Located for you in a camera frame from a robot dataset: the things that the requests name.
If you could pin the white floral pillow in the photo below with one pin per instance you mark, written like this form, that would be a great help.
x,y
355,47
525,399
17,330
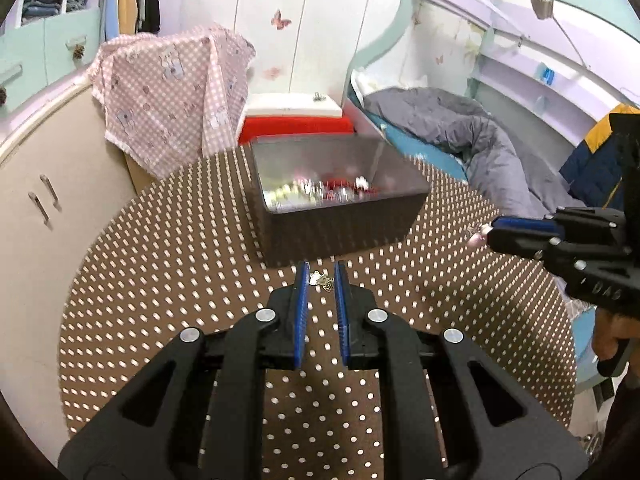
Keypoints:
x,y
385,82

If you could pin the metal binder clip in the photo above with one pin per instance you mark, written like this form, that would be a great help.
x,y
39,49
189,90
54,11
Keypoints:
x,y
319,97

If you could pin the pink bear print cloth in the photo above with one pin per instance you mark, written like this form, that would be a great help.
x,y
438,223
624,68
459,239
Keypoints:
x,y
165,95

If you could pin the small silver charm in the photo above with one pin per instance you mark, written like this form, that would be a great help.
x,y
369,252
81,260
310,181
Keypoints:
x,y
324,282

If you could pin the teal bed sheet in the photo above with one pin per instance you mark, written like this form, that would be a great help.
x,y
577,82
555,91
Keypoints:
x,y
425,147

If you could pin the grey duvet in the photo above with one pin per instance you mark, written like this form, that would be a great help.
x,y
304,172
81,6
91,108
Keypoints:
x,y
475,130

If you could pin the grey metal box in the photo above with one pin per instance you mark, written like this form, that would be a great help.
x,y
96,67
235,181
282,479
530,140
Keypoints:
x,y
340,230

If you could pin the mint bed frame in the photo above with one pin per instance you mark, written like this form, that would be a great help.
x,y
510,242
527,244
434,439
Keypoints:
x,y
390,20

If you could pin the small blue shelf item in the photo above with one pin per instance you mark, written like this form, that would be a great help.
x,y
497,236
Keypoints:
x,y
547,76

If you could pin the small pink charm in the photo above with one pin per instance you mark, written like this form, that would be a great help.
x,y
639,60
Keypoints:
x,y
479,236

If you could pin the blue and yellow jacket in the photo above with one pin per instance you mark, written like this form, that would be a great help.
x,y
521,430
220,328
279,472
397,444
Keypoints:
x,y
590,170

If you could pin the mint drawer unit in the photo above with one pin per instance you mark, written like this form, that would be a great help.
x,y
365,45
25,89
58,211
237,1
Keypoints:
x,y
50,45

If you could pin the pink butterfly sticker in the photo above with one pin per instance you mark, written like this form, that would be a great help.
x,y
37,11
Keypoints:
x,y
281,20

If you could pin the pale butterfly sticker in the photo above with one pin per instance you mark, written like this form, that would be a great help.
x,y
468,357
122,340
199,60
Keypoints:
x,y
440,57
272,72

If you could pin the person's right hand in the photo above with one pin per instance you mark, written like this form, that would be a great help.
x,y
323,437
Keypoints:
x,y
605,335

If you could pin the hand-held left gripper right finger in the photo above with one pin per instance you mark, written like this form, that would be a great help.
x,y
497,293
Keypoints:
x,y
341,310

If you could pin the brown polka dot tablecloth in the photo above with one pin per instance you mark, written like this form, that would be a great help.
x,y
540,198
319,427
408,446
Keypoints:
x,y
175,285

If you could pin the cream cabinet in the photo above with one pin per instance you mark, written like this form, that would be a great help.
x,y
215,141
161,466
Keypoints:
x,y
75,150

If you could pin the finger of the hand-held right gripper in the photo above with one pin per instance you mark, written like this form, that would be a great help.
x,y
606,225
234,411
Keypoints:
x,y
515,245
580,219

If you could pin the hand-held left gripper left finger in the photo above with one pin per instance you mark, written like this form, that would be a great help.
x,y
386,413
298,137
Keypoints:
x,y
300,310

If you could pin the white foam board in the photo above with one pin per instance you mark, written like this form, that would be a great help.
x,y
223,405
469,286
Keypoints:
x,y
290,105

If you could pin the folded jeans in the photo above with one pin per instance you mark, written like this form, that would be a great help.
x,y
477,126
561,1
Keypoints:
x,y
42,9

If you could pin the shiny metal object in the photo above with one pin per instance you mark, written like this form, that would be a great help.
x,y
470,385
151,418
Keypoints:
x,y
595,441

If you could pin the red box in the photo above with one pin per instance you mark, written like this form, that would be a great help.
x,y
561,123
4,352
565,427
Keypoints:
x,y
295,127

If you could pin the white wall shelf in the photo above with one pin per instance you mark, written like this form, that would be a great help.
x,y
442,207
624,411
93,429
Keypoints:
x,y
525,85

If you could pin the pale green stone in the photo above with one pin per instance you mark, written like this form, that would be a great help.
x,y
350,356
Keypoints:
x,y
280,194

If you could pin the light blue hanging garment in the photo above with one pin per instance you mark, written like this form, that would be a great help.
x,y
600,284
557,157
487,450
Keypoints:
x,y
110,0

